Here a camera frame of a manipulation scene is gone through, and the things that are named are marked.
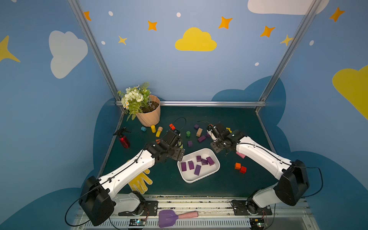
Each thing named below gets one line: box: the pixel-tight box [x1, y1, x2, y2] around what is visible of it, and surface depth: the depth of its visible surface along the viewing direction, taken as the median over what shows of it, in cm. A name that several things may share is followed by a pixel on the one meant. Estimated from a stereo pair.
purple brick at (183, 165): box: [181, 161, 187, 172], surface depth 90 cm
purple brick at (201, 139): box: [197, 135, 207, 143], surface depth 104 cm
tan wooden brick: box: [195, 127, 203, 138], surface depth 106 cm
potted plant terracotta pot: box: [116, 81, 161, 127], surface depth 92 cm
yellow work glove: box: [127, 168, 153, 195], surface depth 84 cm
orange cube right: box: [234, 162, 242, 171], surface depth 90 cm
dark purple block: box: [201, 158, 209, 166], surface depth 93 cm
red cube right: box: [239, 165, 247, 174], surface depth 88 cm
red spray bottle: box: [113, 126, 132, 149], surface depth 92 cm
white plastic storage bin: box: [177, 148, 221, 184], surface depth 90 cm
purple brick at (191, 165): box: [187, 160, 195, 171], surface depth 90 cm
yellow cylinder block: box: [150, 124, 157, 134], surface depth 106 cm
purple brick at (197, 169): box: [194, 164, 202, 176], surface depth 90 cm
